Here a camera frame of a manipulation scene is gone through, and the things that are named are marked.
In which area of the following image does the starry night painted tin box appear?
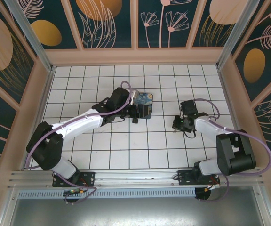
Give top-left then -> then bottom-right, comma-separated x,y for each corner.
133,91 -> 154,119

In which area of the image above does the grey metal sheet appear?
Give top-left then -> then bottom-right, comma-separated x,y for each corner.
0,186 -> 271,226

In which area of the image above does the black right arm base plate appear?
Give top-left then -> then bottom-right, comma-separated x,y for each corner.
177,169 -> 221,186

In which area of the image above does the aluminium mounting rail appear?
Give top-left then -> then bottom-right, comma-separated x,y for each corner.
7,166 -> 265,189

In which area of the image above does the slotted grey cable duct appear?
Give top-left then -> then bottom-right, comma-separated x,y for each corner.
16,187 -> 197,198

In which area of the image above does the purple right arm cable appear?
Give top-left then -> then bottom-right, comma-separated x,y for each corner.
194,98 -> 271,203

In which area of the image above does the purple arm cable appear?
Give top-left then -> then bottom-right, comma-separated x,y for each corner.
24,81 -> 134,205
194,98 -> 271,203

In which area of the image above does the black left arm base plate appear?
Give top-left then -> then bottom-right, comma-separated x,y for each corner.
52,171 -> 96,188

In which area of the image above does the aluminium frame post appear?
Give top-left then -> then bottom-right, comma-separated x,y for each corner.
216,0 -> 260,69
3,0 -> 56,73

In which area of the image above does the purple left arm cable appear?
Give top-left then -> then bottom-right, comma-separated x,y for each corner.
24,81 -> 134,205

